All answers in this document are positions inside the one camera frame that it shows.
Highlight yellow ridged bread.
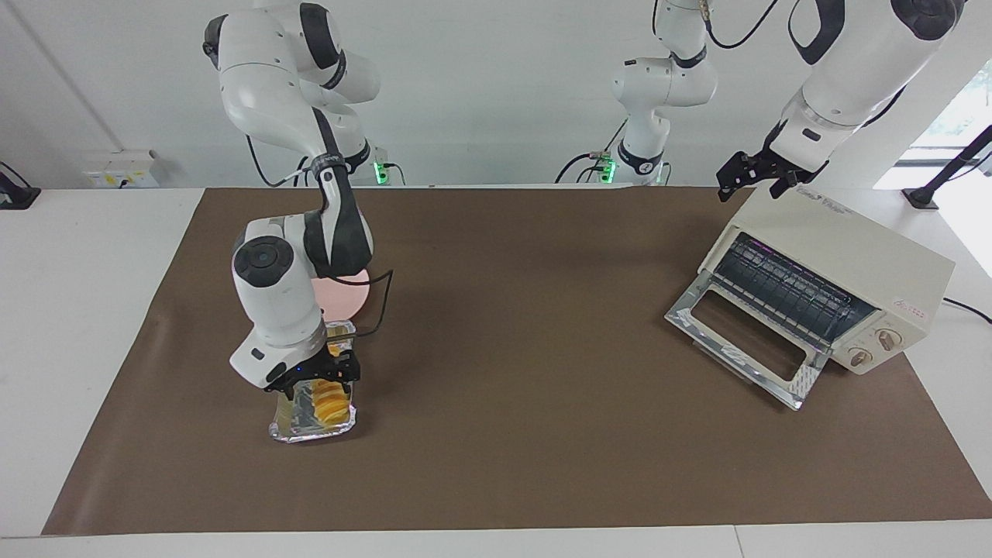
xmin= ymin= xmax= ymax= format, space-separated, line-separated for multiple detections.
xmin=310 ymin=341 xmax=352 ymax=428

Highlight white wall power socket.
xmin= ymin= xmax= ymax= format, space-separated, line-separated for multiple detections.
xmin=84 ymin=150 xmax=160 ymax=190

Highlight black clamp base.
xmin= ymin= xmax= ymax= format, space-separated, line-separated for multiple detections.
xmin=0 ymin=161 xmax=42 ymax=211

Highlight black arm base cables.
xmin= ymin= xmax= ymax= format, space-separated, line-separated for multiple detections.
xmin=553 ymin=119 xmax=630 ymax=185

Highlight glass oven door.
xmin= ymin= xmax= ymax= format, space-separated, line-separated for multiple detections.
xmin=664 ymin=274 xmax=831 ymax=412

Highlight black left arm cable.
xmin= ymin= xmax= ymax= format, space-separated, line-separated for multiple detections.
xmin=696 ymin=0 xmax=785 ymax=52

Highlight cream toaster oven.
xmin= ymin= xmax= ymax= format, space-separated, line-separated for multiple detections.
xmin=697 ymin=184 xmax=956 ymax=377

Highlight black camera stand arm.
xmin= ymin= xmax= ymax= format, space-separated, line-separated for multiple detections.
xmin=902 ymin=124 xmax=992 ymax=211

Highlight aluminium foil tray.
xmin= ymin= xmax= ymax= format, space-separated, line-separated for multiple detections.
xmin=267 ymin=319 xmax=360 ymax=445

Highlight brown table mat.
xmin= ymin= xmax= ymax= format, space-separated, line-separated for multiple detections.
xmin=41 ymin=186 xmax=992 ymax=537

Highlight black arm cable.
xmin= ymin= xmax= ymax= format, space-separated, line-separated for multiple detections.
xmin=332 ymin=267 xmax=395 ymax=343
xmin=696 ymin=0 xmax=785 ymax=52

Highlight bright window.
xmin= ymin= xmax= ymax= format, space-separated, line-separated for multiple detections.
xmin=876 ymin=58 xmax=992 ymax=191

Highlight black oven power cable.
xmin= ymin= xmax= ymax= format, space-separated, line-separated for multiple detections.
xmin=941 ymin=298 xmax=992 ymax=326

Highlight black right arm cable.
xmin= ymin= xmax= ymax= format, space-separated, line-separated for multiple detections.
xmin=332 ymin=267 xmax=395 ymax=343

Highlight white wall cable trunking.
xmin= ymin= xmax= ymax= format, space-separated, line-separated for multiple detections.
xmin=12 ymin=0 xmax=126 ymax=153

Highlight metal oven rack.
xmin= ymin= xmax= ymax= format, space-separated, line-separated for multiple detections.
xmin=713 ymin=232 xmax=877 ymax=346

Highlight pink round plate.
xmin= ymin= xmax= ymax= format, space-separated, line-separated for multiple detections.
xmin=310 ymin=270 xmax=372 ymax=321

